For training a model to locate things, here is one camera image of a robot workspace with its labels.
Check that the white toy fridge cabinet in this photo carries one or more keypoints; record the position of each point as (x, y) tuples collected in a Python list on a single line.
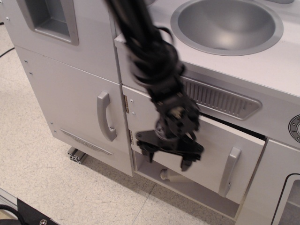
[(66, 80)]

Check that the white toy kitchen unit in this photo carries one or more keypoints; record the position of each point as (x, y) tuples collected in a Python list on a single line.
[(271, 77)]

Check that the grey fridge door handle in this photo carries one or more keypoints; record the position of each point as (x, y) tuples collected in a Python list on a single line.
[(103, 101)]

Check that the aluminium extrusion foot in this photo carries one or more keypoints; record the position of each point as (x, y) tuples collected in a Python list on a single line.
[(76, 155)]

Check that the metal door hinge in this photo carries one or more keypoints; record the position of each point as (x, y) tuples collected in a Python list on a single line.
[(126, 104), (131, 137)]

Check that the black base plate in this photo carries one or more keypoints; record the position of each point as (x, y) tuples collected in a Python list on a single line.
[(25, 215)]

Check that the white cabinet door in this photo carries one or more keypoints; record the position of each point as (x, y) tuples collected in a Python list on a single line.
[(217, 139)]

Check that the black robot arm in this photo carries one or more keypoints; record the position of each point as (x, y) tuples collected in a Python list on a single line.
[(154, 65)]

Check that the silver round sink bowl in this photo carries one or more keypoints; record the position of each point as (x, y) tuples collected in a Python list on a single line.
[(227, 27)]

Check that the grey vent grille panel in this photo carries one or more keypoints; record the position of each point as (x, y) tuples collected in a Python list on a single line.
[(221, 100)]

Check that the white toy bottle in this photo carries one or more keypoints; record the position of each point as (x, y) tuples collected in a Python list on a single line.
[(172, 176)]

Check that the black round dial knob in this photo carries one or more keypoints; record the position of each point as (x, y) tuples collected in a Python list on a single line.
[(294, 128)]

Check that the lower metal door hinge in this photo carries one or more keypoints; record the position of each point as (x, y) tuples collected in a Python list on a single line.
[(131, 137)]

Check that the aluminium frame rail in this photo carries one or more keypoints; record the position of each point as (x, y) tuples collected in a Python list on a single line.
[(9, 200)]

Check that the upper metal door hinge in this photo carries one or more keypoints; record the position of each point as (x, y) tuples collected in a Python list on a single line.
[(126, 104)]

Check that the grey recessed dispenser panel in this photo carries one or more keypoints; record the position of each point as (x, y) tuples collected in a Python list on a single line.
[(52, 18)]

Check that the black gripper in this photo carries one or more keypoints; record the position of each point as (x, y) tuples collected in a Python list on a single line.
[(150, 143)]

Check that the white oven door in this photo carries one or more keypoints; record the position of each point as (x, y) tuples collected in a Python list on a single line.
[(267, 196)]

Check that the grey cabinet door handle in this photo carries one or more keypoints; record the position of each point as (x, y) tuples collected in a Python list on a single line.
[(231, 162)]

